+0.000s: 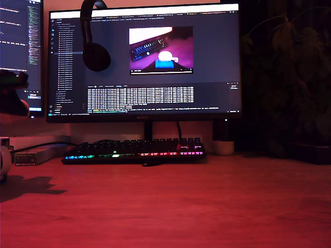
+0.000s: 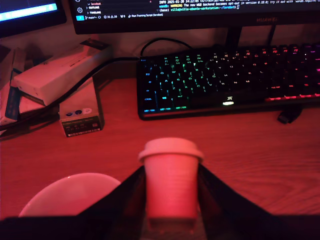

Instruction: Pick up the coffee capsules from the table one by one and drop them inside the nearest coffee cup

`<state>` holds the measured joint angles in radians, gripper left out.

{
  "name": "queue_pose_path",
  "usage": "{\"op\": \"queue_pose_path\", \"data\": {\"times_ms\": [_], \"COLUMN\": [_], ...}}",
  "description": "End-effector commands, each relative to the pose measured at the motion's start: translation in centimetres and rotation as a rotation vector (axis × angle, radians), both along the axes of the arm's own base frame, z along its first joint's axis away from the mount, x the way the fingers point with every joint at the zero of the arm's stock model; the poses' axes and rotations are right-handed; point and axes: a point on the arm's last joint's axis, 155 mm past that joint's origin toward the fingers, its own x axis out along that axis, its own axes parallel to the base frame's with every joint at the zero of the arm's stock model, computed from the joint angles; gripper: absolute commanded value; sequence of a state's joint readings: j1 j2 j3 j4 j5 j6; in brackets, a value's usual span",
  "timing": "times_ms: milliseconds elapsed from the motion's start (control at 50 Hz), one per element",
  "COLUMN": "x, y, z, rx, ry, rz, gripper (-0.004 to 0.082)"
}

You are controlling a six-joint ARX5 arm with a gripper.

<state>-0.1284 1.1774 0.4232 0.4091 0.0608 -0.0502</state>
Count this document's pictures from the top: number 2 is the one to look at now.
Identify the pale coffee capsule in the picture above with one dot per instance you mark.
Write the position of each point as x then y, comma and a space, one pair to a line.
171, 180

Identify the capsule carton with printed label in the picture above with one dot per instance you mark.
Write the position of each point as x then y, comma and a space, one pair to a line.
80, 110

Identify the small black plug connector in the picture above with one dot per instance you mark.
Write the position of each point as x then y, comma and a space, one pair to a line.
289, 115

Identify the black backlit keyboard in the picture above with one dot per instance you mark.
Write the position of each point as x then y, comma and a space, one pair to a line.
212, 82

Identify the long white carton box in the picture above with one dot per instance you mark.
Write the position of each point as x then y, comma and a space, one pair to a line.
62, 72

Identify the blue edged flat box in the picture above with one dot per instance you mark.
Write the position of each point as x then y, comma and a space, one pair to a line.
12, 103

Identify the black monitor stand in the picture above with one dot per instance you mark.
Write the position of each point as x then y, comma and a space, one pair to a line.
233, 37

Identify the large black computer monitor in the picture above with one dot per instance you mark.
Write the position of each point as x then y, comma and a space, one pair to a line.
200, 23

